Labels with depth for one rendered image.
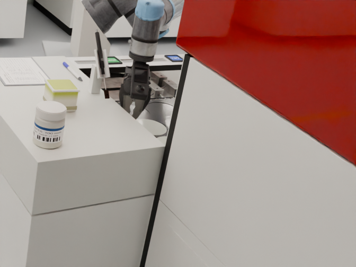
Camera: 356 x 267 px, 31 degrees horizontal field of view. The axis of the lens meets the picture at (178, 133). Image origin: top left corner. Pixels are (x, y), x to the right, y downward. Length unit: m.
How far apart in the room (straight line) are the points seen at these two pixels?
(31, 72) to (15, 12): 2.92
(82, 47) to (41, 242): 1.04
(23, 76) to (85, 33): 0.58
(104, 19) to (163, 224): 1.01
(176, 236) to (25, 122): 0.48
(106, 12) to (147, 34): 0.72
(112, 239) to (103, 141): 0.28
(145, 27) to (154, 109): 0.35
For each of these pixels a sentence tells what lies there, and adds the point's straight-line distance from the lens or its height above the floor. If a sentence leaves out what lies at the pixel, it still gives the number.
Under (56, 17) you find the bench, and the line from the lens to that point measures 5.55.
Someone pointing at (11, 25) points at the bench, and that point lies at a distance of 4.87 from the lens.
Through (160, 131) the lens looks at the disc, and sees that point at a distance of 1.85.
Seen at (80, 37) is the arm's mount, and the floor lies 0.93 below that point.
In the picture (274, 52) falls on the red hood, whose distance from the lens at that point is 1.29.
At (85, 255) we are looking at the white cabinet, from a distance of 1.70.
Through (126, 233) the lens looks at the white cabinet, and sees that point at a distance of 1.73.
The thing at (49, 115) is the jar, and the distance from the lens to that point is 1.49.
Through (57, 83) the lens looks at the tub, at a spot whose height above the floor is 1.03.
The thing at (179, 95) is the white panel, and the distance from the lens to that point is 1.56.
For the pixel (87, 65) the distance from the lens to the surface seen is 2.08.
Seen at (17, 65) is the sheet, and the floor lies 0.97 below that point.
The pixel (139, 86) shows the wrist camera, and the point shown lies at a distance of 1.72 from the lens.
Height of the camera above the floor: 1.69
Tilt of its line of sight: 25 degrees down
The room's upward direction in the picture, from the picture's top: 12 degrees clockwise
